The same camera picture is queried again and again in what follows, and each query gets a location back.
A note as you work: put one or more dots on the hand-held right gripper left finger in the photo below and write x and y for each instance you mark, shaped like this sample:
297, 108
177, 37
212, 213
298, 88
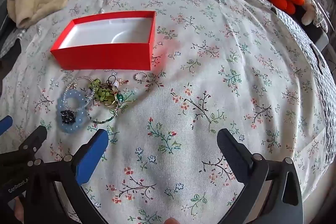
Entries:
92, 158

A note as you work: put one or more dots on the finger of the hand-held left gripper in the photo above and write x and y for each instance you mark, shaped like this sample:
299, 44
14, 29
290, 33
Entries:
35, 138
5, 123

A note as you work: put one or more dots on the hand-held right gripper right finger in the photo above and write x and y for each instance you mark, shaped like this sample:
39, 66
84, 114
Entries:
233, 153

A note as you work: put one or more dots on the green bead grape charm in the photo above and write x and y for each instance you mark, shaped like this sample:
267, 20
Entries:
101, 91

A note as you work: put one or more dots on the small gold earring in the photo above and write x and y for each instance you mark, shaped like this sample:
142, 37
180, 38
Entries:
122, 81

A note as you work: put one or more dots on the red box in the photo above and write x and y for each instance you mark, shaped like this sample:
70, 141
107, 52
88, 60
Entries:
105, 56

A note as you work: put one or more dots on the person's left hand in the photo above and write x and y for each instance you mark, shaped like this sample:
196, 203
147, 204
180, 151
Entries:
19, 209

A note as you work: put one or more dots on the dark cloth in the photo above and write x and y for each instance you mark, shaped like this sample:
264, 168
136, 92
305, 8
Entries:
9, 61

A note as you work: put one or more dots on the grey checkered sheet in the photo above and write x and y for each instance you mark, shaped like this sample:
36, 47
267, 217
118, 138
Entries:
9, 43

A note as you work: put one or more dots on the floral bedsheet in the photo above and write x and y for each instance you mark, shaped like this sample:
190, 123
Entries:
183, 82

